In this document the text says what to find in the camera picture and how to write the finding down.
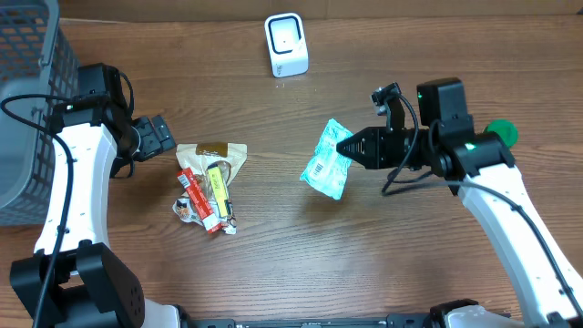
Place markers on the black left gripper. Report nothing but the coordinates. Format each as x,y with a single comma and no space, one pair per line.
155,137

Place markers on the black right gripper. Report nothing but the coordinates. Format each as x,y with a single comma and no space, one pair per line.
375,143

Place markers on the teal tissue pack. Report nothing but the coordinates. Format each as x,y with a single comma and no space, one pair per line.
327,170

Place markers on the yellow highlighter pen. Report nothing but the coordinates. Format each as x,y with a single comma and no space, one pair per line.
219,190

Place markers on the snack wrapper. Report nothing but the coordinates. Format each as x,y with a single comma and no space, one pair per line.
186,211

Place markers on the beige brown snack pouch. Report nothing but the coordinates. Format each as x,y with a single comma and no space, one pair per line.
230,157

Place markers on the red snack bar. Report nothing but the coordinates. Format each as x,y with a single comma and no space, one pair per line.
206,213

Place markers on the green lid jar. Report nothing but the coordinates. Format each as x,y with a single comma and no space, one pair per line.
505,129

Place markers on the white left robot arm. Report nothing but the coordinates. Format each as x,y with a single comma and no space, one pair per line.
73,278

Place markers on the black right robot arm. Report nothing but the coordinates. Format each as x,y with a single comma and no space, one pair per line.
481,171

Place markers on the white barcode scanner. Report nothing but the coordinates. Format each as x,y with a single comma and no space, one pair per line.
287,45

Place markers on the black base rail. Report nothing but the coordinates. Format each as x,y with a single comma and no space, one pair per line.
403,320

